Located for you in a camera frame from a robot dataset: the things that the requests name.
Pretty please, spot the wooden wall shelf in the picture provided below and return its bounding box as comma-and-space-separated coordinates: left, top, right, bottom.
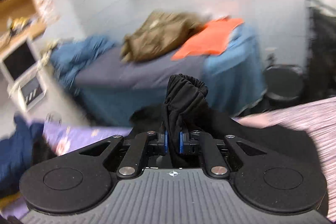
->
0, 0, 48, 56

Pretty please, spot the olive green jacket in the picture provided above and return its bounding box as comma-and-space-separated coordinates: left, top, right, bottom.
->
121, 11, 208, 63

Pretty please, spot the purple floral bed sheet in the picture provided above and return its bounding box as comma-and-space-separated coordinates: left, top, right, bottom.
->
0, 118, 133, 218

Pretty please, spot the black round stool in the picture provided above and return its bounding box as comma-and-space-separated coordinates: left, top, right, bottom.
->
264, 64, 305, 106

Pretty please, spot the white machine with screen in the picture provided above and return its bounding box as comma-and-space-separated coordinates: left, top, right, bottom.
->
0, 38, 48, 113

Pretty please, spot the grey bed sheet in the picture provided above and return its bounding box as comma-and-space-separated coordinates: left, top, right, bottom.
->
75, 48, 208, 90

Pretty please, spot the black sweatshirt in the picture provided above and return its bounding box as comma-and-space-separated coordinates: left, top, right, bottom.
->
129, 74, 331, 214

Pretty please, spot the navy blue garment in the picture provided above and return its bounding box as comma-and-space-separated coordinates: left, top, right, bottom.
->
0, 115, 46, 198

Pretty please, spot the blue quilt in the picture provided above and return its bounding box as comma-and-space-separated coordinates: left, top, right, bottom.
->
50, 34, 124, 90

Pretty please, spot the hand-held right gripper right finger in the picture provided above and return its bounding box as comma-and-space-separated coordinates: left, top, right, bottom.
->
179, 130, 267, 178

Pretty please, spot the pink grey striped blanket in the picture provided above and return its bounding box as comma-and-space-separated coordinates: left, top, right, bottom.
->
232, 97, 336, 224

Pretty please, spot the orange towel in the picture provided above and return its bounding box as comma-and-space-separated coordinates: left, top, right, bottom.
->
171, 17, 244, 61

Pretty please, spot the massage bed with blue skirt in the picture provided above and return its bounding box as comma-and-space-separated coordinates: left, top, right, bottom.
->
50, 22, 267, 127

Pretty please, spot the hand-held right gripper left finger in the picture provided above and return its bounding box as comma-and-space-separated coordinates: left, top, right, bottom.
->
79, 130, 169, 178

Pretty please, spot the black wire rack cart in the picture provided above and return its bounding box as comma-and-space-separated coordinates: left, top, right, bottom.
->
304, 0, 336, 98

